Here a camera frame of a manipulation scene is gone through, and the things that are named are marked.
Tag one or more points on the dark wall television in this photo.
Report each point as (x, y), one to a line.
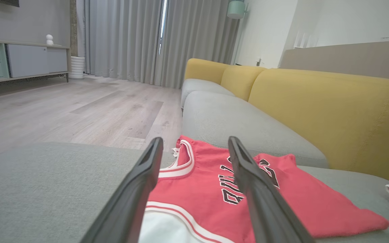
(7, 2)

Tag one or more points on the red Bulls basketball jersey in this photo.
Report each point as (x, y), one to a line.
(201, 189)

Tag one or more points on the wide yellow sofa back cushion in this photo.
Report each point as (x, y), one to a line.
(333, 118)

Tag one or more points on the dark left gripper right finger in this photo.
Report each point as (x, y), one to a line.
(265, 209)

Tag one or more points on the beige partition panel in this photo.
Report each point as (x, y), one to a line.
(349, 59)

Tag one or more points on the yellow sofa end back cushion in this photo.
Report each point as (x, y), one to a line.
(204, 69)

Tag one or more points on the low grey TV cabinet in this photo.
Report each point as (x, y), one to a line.
(29, 60)

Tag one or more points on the white ribbed plant pot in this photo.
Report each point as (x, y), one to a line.
(77, 67)

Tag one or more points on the grey floor-length curtain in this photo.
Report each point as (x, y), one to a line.
(123, 37)

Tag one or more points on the small white figurine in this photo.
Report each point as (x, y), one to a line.
(49, 39)

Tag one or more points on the mint green floor lamp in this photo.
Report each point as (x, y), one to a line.
(236, 9)

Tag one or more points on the narrow yellow sofa back cushion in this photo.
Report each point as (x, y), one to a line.
(240, 81)

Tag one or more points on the large grey sofa seat cushion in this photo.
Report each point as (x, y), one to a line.
(46, 189)

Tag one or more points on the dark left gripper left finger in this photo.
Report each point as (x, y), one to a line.
(127, 209)

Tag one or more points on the indoor tree plant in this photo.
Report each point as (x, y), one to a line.
(73, 27)

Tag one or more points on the small grey sofa seat cushion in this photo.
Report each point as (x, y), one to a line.
(201, 87)

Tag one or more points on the white slatted object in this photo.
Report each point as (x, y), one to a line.
(304, 40)

